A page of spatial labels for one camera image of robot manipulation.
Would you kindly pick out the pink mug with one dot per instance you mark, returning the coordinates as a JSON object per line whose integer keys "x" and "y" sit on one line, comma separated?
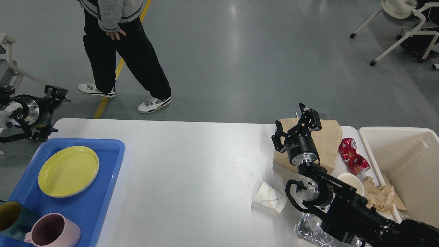
{"x": 53, "y": 230}

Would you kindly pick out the beige plastic bin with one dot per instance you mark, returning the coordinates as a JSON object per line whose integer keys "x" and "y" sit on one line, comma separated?
{"x": 409, "y": 159}

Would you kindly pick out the flattened white paper cup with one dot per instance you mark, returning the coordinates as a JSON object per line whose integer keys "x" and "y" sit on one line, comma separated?
{"x": 269, "y": 197}

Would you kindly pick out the white folding table frame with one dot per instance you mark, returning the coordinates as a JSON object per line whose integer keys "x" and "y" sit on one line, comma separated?
{"x": 18, "y": 72}

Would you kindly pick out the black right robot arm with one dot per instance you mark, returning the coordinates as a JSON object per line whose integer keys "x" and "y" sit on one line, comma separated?
{"x": 343, "y": 211}

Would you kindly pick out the brown paper bag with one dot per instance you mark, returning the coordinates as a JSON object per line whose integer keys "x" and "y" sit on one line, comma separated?
{"x": 326, "y": 140}

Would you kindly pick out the teal mug yellow inside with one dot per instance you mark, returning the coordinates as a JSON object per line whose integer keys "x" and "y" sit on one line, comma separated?
{"x": 16, "y": 220}

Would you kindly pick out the person in black trousers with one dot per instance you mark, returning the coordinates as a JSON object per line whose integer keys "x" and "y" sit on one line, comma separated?
{"x": 114, "y": 27}

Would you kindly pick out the yellow plastic plate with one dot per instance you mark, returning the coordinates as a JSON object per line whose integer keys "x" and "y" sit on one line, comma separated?
{"x": 74, "y": 154}

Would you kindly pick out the crushed red can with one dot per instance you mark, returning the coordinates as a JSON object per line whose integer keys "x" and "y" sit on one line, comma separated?
{"x": 355, "y": 163}

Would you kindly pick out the crumpled brown paper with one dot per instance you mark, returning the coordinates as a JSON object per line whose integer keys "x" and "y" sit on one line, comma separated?
{"x": 382, "y": 198}

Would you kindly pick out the pink plate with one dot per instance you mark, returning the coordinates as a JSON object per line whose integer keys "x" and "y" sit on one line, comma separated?
{"x": 61, "y": 180}

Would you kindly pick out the crumpled aluminium foil tray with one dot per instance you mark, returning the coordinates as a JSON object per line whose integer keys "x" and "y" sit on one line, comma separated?
{"x": 310, "y": 234}

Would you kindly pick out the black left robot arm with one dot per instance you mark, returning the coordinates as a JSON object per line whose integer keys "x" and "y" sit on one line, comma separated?
{"x": 12, "y": 115}

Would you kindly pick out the white office chair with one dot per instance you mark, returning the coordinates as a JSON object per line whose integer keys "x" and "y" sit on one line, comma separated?
{"x": 410, "y": 18}

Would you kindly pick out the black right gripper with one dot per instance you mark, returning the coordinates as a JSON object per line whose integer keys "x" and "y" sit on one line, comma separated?
{"x": 298, "y": 142}

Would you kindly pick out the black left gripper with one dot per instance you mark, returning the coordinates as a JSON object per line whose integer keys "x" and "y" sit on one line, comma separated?
{"x": 38, "y": 111}

